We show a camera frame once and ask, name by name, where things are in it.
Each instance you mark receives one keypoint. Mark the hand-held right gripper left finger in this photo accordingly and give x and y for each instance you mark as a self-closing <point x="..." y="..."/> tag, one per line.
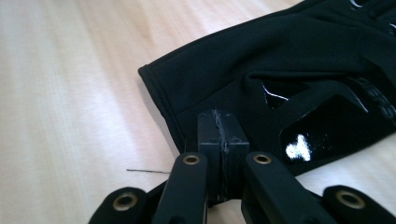
<point x="213" y="149"/>

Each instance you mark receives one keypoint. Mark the black glove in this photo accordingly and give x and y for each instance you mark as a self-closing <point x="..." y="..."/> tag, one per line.
<point x="249" y="56"/>

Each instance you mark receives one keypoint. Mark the thin dark thread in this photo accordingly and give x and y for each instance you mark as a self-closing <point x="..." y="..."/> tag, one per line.
<point x="149" y="170"/>

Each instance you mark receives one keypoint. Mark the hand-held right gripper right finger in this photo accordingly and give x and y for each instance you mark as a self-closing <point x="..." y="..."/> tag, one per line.
<point x="235" y="149"/>

